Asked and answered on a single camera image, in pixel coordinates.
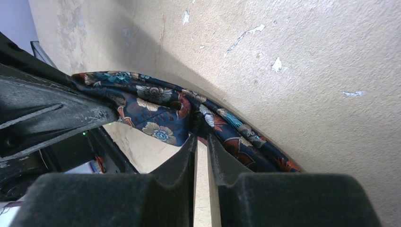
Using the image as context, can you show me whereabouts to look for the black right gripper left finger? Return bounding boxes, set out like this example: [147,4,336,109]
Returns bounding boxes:
[11,135,197,227]

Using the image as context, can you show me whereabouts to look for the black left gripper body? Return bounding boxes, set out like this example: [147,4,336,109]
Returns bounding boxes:
[0,35,137,201]

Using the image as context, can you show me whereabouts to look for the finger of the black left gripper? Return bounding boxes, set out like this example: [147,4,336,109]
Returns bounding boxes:
[0,64,117,162]

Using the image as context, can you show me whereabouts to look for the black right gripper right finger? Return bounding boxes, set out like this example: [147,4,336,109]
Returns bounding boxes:
[208,135,381,227]

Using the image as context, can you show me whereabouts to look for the navy floral patterned tie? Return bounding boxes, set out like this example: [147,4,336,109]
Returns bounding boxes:
[70,71,300,172]

